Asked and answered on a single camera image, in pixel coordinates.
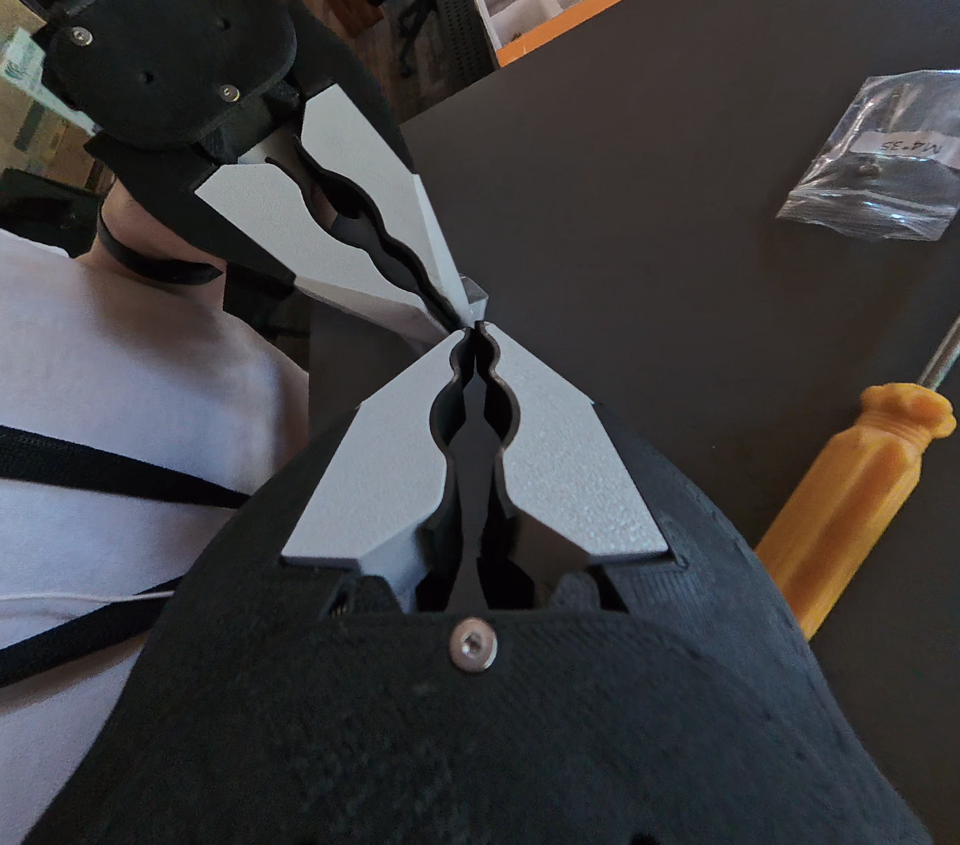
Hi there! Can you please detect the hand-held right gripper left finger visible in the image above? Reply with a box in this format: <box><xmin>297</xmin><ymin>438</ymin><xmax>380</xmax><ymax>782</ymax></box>
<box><xmin>281</xmin><ymin>326</ymin><xmax>483</xmax><ymax>615</ymax></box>

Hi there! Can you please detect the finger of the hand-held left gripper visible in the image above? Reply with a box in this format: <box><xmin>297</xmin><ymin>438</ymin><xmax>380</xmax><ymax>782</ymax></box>
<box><xmin>294</xmin><ymin>80</ymin><xmax>483</xmax><ymax>330</ymax></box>
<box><xmin>193</xmin><ymin>157</ymin><xmax>453</xmax><ymax>345</ymax></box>

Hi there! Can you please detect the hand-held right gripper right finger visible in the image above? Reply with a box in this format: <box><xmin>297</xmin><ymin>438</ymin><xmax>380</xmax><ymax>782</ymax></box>
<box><xmin>478</xmin><ymin>321</ymin><xmax>670</xmax><ymax>612</ymax></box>

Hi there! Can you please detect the small clear plastic bag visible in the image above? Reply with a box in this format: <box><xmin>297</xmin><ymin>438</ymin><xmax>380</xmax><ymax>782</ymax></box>
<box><xmin>459</xmin><ymin>273</ymin><xmax>490</xmax><ymax>326</ymax></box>

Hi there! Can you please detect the person's left hand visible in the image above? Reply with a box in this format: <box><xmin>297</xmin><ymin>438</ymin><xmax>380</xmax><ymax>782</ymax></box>
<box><xmin>96</xmin><ymin>176</ymin><xmax>228</xmax><ymax>285</ymax></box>

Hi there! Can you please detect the stack of cardboard boxes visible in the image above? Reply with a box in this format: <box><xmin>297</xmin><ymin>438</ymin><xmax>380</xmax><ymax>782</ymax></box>
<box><xmin>0</xmin><ymin>0</ymin><xmax>100</xmax><ymax>188</ymax></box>

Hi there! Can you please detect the black perforated cabinet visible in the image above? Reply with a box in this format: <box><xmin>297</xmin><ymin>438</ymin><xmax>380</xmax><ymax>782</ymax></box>
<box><xmin>433</xmin><ymin>0</ymin><xmax>501</xmax><ymax>90</ymax></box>

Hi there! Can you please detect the person's white shirt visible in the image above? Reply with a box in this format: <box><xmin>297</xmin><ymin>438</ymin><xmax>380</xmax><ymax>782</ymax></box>
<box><xmin>0</xmin><ymin>228</ymin><xmax>314</xmax><ymax>845</ymax></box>

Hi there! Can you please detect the clear screw bag white label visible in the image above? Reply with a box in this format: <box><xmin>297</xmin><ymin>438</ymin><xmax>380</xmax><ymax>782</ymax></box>
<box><xmin>774</xmin><ymin>67</ymin><xmax>960</xmax><ymax>244</ymax></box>

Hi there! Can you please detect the black shoulder strap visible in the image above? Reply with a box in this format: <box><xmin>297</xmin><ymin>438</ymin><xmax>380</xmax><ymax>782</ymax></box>
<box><xmin>0</xmin><ymin>588</ymin><xmax>179</xmax><ymax>690</ymax></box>
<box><xmin>0</xmin><ymin>423</ymin><xmax>254</xmax><ymax>512</ymax></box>

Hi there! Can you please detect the yellow handle screwdriver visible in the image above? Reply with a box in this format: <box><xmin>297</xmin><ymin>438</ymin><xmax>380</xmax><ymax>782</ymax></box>
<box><xmin>752</xmin><ymin>314</ymin><xmax>960</xmax><ymax>641</ymax></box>

